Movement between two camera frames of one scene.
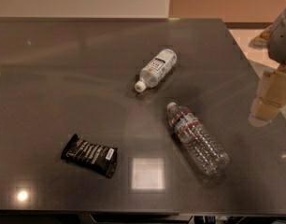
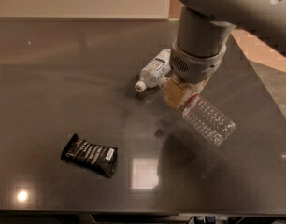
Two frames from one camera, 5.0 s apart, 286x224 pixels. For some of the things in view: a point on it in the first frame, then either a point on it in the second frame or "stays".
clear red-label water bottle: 210,157 -> 204,117
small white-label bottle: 157,70 stays
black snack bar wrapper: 100,158 stays
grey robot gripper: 281,40 -> 195,68
